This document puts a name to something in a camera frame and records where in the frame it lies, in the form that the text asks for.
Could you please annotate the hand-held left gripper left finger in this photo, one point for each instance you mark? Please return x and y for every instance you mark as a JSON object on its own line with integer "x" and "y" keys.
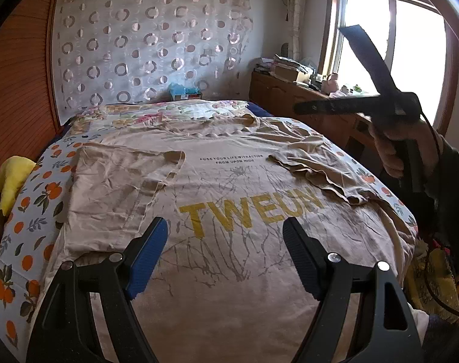
{"x": 150, "y": 257}

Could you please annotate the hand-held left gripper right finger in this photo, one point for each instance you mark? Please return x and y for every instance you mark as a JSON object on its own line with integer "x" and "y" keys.
{"x": 300, "y": 257}

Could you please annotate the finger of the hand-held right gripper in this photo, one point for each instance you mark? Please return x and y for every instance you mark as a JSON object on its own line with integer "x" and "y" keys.
{"x": 335, "y": 106}
{"x": 369, "y": 60}

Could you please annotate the beige printed t-shirt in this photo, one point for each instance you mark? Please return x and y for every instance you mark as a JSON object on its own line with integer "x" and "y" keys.
{"x": 214, "y": 181}

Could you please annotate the person's right forearm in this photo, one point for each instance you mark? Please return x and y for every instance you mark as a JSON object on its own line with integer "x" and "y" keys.
{"x": 452, "y": 189}

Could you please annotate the person's right hand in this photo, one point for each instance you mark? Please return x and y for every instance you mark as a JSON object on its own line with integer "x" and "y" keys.
{"x": 382, "y": 151}

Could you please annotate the pink container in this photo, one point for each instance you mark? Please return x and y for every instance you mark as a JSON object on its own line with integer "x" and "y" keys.
{"x": 332, "y": 83}

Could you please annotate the window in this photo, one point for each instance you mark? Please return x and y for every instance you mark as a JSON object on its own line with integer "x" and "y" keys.
{"x": 414, "y": 45}

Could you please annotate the wooden dresser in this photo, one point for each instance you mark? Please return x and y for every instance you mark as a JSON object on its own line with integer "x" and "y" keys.
{"x": 282, "y": 98}

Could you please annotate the pile of papers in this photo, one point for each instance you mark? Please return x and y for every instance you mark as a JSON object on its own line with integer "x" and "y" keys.
{"x": 286, "y": 68}

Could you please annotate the dark blue cloth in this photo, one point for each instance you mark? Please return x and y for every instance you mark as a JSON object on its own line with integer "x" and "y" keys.
{"x": 261, "y": 110}

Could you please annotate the pale window curtain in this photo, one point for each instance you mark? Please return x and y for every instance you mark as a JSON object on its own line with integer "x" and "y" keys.
{"x": 297, "y": 11}

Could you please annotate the orange fruit print bedsheet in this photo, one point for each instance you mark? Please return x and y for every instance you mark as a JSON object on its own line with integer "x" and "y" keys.
{"x": 29, "y": 234}

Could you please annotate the yellow patterned cloth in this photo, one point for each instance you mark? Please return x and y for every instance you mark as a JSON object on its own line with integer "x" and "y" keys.
{"x": 441, "y": 272}

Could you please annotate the floral blanket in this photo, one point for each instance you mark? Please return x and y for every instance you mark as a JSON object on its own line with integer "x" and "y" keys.
{"x": 157, "y": 111}

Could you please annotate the blue packet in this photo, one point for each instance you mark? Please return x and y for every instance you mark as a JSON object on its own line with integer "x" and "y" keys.
{"x": 184, "y": 91}

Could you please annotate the circle patterned sheer curtain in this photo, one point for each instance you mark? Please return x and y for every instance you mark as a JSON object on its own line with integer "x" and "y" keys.
{"x": 138, "y": 45}

